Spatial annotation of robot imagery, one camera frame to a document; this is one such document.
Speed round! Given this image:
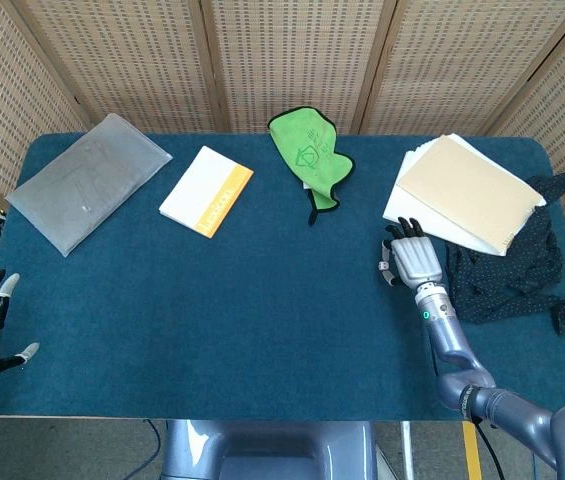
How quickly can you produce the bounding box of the dark blue dotted cloth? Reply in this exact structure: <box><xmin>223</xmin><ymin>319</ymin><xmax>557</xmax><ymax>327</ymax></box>
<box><xmin>444</xmin><ymin>170</ymin><xmax>565</xmax><ymax>335</ymax></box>

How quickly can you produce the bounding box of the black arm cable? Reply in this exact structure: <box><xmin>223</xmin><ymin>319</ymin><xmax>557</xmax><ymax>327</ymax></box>
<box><xmin>470</xmin><ymin>419</ymin><xmax>506</xmax><ymax>480</ymax></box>

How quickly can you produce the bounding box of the blue felt table mat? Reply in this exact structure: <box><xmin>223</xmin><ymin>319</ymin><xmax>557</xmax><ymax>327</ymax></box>
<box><xmin>0</xmin><ymin>131</ymin><xmax>565</xmax><ymax>422</ymax></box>

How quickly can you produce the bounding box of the yellow floor tape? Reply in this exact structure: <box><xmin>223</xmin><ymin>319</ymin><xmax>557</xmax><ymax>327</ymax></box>
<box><xmin>462</xmin><ymin>420</ymin><xmax>483</xmax><ymax>480</ymax></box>

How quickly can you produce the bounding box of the white paper stack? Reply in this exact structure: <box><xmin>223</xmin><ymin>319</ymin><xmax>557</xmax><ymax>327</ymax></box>
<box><xmin>382</xmin><ymin>133</ymin><xmax>509</xmax><ymax>258</ymax></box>

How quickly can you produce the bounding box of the white and orange booklet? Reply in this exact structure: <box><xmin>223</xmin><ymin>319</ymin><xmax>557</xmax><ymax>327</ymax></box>
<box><xmin>158</xmin><ymin>145</ymin><xmax>255</xmax><ymax>240</ymax></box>

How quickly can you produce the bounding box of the blue floor cable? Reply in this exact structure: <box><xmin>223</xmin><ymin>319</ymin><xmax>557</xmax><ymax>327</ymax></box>
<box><xmin>131</xmin><ymin>419</ymin><xmax>164</xmax><ymax>480</ymax></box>

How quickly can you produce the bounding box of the white table leg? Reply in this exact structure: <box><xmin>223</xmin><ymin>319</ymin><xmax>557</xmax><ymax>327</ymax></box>
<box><xmin>400</xmin><ymin>420</ymin><xmax>414</xmax><ymax>480</ymax></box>

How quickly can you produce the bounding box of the green microfiber cloth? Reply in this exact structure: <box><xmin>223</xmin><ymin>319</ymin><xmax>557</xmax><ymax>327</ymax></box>
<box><xmin>267</xmin><ymin>107</ymin><xmax>357</xmax><ymax>227</ymax></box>

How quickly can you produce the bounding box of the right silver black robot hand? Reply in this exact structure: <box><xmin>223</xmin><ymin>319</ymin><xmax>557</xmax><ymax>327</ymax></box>
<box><xmin>375</xmin><ymin>216</ymin><xmax>444</xmax><ymax>292</ymax></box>

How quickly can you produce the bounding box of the beige spiral notebook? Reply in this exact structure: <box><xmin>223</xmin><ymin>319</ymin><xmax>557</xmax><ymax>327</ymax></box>
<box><xmin>397</xmin><ymin>134</ymin><xmax>547</xmax><ymax>252</ymax></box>

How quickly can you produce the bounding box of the grey-blue robot torso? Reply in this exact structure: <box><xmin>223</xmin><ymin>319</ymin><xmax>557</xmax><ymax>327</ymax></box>
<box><xmin>160</xmin><ymin>419</ymin><xmax>379</xmax><ymax>480</ymax></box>

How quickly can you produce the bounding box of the grey translucent plastic pouch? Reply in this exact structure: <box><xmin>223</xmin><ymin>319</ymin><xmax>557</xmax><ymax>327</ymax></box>
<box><xmin>4</xmin><ymin>112</ymin><xmax>174</xmax><ymax>258</ymax></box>

